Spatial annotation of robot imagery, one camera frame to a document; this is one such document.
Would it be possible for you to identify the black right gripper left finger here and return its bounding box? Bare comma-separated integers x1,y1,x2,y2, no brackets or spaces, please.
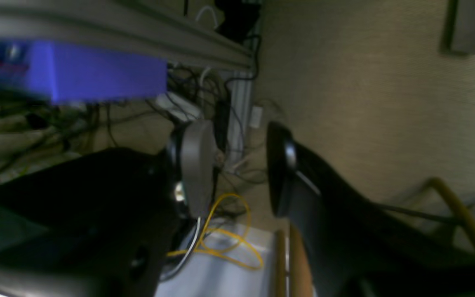
0,120,217,297

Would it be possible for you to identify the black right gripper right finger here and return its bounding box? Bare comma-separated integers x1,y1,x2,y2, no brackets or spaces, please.
266,122,475,297

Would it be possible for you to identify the blue network switch box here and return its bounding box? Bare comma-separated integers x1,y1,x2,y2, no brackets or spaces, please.
0,40,167,105

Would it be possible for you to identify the aluminium frame rail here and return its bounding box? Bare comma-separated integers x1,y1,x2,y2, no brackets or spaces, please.
0,0,259,165

